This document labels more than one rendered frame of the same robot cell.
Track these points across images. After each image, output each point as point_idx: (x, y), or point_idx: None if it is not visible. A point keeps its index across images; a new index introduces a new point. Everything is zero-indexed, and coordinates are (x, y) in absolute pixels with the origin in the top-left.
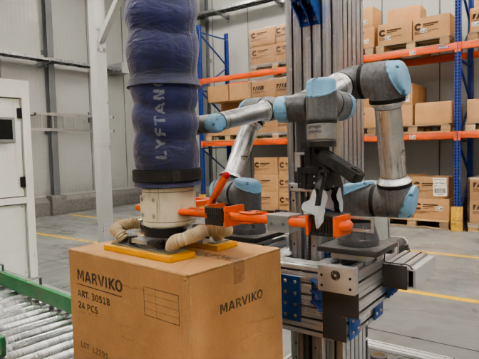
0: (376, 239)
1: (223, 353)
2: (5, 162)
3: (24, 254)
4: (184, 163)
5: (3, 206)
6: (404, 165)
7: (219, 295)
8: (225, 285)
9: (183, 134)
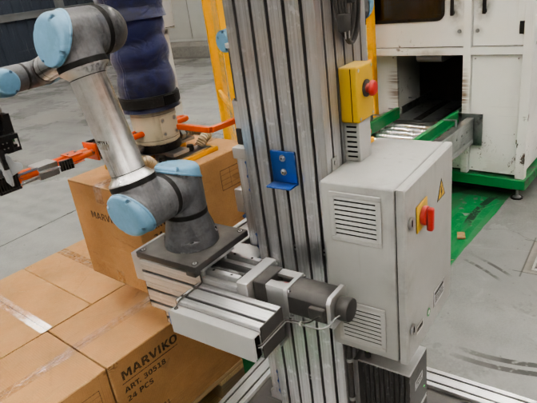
0: (169, 244)
1: (101, 244)
2: (504, 2)
3: (515, 114)
4: (121, 94)
5: (496, 55)
6: (106, 162)
7: (88, 204)
8: (90, 199)
9: (117, 69)
